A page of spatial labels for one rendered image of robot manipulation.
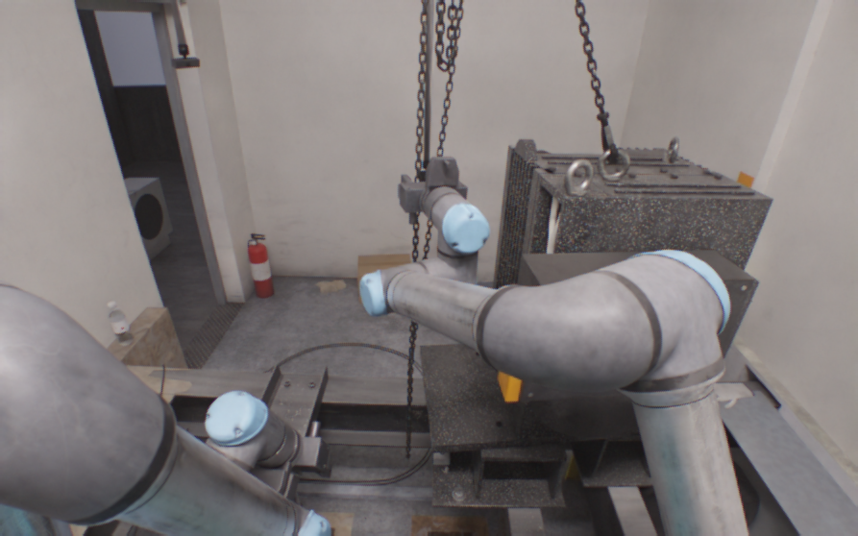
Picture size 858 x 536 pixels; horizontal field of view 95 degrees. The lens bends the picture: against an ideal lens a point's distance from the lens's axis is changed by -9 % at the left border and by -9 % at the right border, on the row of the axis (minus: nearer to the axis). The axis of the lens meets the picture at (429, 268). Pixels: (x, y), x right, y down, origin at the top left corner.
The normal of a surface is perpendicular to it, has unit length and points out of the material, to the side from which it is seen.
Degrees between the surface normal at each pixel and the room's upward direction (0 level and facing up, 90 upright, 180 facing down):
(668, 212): 90
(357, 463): 0
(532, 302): 32
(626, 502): 0
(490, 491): 0
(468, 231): 88
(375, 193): 90
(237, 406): 25
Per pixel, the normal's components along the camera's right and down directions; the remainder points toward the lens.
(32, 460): 0.55, 0.18
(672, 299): 0.33, -0.39
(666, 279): 0.19, -0.67
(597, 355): -0.19, 0.18
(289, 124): -0.01, 0.49
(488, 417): 0.03, -0.87
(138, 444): 0.97, -0.04
